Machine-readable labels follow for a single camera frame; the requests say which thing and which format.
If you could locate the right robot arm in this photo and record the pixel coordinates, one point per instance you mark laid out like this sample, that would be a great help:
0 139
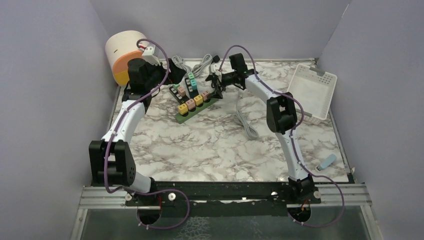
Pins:
281 117

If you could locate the green power strip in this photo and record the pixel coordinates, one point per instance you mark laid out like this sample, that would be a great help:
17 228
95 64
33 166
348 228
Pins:
196 110

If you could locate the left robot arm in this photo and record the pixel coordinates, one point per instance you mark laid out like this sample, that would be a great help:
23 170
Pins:
111 160

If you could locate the black power strip right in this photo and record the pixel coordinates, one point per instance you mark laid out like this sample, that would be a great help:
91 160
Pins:
191 85

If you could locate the yellow plug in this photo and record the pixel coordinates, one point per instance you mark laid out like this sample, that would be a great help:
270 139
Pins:
198 100
183 109

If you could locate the white plastic basket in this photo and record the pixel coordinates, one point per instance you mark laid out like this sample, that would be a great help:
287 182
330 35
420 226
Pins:
314 89

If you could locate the round cream drawer cabinet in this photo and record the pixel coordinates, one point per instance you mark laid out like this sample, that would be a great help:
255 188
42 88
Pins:
120 49

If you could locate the black power strip left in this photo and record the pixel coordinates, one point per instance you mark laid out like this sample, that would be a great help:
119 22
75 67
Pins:
179 93

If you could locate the light blue small device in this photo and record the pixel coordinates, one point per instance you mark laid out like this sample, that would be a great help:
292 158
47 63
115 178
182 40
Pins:
326 163

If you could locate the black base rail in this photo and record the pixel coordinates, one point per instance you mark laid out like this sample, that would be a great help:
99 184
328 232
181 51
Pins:
224 199

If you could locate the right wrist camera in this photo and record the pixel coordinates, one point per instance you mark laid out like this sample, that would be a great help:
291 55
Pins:
214 69

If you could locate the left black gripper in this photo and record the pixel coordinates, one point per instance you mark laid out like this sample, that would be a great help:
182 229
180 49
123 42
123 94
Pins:
173 75

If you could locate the black power strip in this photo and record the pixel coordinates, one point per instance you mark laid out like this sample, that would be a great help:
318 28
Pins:
179 93
191 85

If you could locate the pink plug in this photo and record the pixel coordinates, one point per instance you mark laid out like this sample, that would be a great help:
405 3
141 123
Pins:
205 96
190 104

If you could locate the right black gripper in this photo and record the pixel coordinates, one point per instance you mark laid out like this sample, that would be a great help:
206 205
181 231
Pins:
217 92

